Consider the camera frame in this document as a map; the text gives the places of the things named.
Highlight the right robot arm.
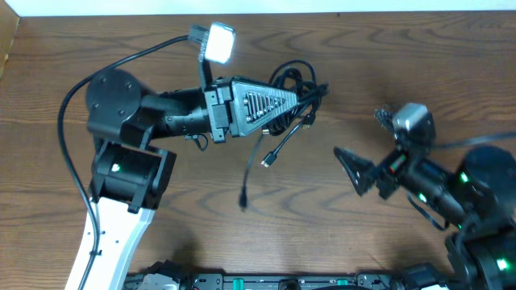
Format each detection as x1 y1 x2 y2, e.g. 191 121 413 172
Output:
334 103 515 289

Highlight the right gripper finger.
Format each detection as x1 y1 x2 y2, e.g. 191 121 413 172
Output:
374 110 395 135
333 147 377 196

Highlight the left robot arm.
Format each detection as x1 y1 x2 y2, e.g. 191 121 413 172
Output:
66 69 301 289

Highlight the black cable bundle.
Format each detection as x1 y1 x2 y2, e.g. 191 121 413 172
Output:
238 59 330 211

